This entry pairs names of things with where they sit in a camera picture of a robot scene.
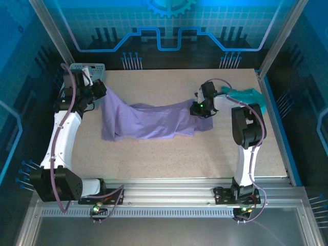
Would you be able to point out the purple t-shirt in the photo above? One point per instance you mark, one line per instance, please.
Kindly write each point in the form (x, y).
(153, 120)

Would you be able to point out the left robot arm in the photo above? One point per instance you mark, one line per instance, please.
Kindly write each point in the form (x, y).
(61, 138)

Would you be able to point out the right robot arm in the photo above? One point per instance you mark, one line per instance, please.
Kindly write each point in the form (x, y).
(246, 164)

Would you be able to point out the light blue plastic basket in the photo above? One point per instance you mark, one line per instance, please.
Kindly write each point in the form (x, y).
(98, 69)

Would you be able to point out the teal folded garment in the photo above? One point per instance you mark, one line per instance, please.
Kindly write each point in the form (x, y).
(256, 96)

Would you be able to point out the small LED circuit board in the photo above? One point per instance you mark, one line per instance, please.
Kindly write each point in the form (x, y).
(243, 210)
(97, 209)

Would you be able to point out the aluminium frame post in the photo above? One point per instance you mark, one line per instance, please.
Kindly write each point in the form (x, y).
(284, 38)
(51, 30)

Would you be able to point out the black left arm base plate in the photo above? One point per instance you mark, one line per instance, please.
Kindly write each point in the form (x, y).
(87, 198)

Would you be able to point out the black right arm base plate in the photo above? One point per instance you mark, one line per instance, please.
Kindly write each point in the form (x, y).
(223, 197)

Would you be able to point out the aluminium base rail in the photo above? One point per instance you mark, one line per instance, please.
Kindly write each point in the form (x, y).
(166, 191)

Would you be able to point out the grey metal tray frame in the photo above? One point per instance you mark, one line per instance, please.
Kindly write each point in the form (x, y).
(166, 233)

